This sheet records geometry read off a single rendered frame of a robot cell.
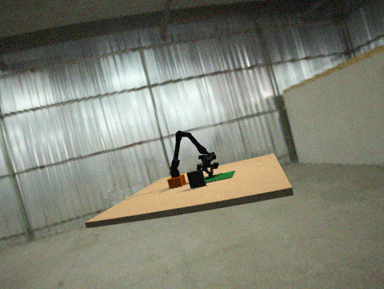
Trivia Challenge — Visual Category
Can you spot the green circuit board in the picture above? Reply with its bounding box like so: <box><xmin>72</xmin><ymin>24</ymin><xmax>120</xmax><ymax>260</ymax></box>
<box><xmin>204</xmin><ymin>171</ymin><xmax>235</xmax><ymax>183</ymax></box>

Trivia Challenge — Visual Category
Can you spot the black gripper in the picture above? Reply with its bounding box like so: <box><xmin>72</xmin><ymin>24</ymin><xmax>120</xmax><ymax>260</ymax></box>
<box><xmin>197</xmin><ymin>159</ymin><xmax>219</xmax><ymax>174</ymax></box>

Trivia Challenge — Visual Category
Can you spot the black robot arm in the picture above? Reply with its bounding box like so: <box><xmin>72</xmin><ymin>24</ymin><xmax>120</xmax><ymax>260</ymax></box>
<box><xmin>170</xmin><ymin>131</ymin><xmax>216</xmax><ymax>178</ymax></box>

